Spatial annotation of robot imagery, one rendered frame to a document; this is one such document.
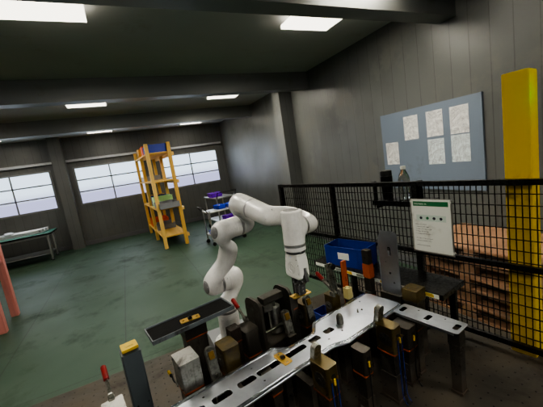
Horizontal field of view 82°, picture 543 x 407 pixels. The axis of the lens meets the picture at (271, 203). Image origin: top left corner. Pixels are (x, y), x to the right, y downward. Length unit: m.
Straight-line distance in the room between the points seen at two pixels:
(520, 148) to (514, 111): 0.16
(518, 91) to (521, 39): 2.13
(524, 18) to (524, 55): 0.30
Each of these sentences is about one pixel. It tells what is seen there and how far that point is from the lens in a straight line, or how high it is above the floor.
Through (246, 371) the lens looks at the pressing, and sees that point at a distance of 1.38.
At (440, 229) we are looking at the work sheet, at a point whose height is 1.29.
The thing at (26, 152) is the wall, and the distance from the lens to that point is 11.10.
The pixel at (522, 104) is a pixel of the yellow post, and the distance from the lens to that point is 1.71.
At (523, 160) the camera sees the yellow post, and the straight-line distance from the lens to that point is 1.72.
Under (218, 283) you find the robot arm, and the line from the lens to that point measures 1.72.
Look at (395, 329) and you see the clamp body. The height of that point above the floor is 1.04.
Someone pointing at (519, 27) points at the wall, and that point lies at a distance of 3.85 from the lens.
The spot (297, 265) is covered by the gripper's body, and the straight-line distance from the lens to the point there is 1.18.
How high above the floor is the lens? 1.80
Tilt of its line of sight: 9 degrees down
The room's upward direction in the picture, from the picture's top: 9 degrees counter-clockwise
